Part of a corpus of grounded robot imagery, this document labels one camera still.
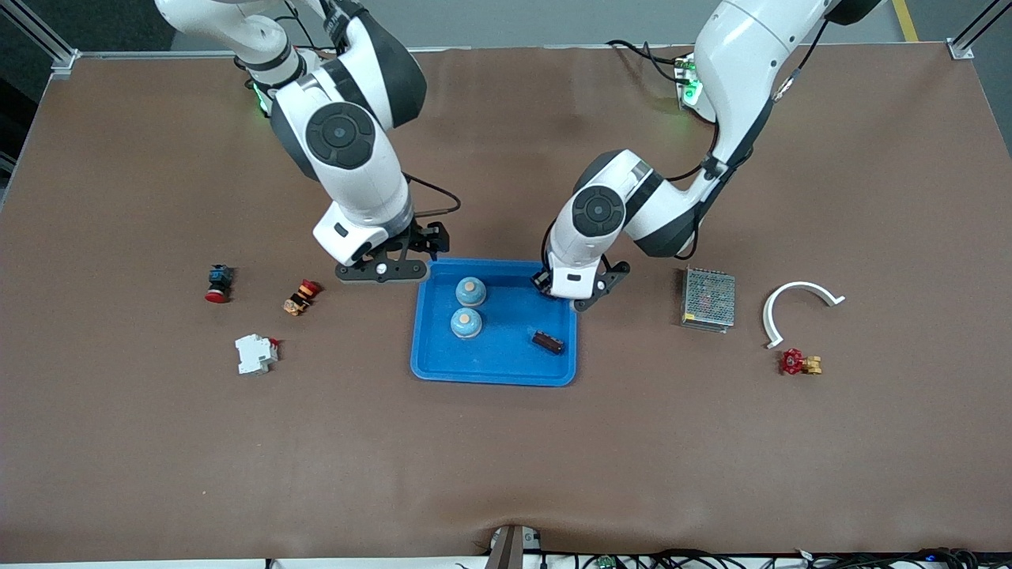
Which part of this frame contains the white circuit breaker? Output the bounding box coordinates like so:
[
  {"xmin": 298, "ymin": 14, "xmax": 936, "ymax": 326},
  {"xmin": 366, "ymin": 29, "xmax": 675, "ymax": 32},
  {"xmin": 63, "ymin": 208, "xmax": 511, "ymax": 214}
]
[{"xmin": 235, "ymin": 333, "xmax": 280, "ymax": 375}]

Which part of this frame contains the metal mesh power supply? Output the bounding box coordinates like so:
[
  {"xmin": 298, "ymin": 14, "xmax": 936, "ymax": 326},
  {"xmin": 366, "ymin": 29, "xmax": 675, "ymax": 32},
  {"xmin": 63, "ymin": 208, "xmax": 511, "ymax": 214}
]
[{"xmin": 680, "ymin": 267, "xmax": 737, "ymax": 334}]

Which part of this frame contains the red emergency stop button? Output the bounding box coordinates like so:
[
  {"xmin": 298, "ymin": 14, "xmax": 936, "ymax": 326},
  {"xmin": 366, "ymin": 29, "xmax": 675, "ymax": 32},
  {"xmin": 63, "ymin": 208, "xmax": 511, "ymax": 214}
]
[{"xmin": 205, "ymin": 264, "xmax": 235, "ymax": 304}]

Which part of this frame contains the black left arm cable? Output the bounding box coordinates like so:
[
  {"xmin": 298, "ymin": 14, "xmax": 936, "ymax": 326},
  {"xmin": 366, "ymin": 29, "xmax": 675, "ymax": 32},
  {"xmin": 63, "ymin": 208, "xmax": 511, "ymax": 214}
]
[{"xmin": 541, "ymin": 16, "xmax": 831, "ymax": 273}]

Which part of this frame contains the white curved plastic clamp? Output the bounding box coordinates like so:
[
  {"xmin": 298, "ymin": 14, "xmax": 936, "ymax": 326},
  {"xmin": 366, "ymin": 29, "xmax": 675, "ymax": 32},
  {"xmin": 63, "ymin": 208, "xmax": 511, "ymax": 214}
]
[{"xmin": 762, "ymin": 281, "xmax": 846, "ymax": 349}]

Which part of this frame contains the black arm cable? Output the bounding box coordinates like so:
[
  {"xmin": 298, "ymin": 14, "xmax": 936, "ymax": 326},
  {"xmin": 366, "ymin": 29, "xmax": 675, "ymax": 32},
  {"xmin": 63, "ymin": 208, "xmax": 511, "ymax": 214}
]
[
  {"xmin": 541, "ymin": 16, "xmax": 831, "ymax": 273},
  {"xmin": 402, "ymin": 171, "xmax": 463, "ymax": 220}
]

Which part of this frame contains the blue plastic tray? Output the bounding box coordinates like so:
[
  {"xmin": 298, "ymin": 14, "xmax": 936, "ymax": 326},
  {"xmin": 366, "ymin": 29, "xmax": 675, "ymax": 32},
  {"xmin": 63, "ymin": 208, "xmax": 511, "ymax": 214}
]
[{"xmin": 410, "ymin": 258, "xmax": 579, "ymax": 388}]

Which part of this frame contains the aluminium frame post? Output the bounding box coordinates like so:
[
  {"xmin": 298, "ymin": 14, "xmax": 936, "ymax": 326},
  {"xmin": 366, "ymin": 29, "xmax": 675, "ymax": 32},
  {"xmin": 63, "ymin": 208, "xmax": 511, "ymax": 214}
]
[
  {"xmin": 0, "ymin": 0, "xmax": 80, "ymax": 78},
  {"xmin": 949, "ymin": 0, "xmax": 1012, "ymax": 61}
]

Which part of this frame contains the red handle brass valve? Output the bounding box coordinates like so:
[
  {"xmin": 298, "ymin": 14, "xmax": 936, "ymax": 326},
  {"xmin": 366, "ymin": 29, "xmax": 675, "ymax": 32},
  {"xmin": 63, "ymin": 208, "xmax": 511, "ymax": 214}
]
[{"xmin": 780, "ymin": 349, "xmax": 823, "ymax": 376}]

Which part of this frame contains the grey table edge clamp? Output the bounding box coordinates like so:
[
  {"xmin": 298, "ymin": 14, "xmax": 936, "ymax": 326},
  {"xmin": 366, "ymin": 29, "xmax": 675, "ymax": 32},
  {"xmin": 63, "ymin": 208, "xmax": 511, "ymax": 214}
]
[{"xmin": 486, "ymin": 524, "xmax": 543, "ymax": 569}]

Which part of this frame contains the black cable bundle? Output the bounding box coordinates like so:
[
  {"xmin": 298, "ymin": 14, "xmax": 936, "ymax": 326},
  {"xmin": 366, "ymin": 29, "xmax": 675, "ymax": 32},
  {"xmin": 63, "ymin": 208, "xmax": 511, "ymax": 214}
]
[{"xmin": 546, "ymin": 548, "xmax": 1012, "ymax": 569}]

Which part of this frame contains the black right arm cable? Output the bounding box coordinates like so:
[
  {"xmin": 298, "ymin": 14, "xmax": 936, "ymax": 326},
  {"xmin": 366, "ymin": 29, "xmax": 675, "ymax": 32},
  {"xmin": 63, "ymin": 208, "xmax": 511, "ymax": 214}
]
[{"xmin": 402, "ymin": 171, "xmax": 463, "ymax": 220}]

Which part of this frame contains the red yellow push switch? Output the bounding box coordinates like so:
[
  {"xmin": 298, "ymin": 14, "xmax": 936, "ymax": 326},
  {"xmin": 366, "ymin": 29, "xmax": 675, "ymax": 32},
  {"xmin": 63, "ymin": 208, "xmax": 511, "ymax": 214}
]
[{"xmin": 283, "ymin": 279, "xmax": 322, "ymax": 317}]

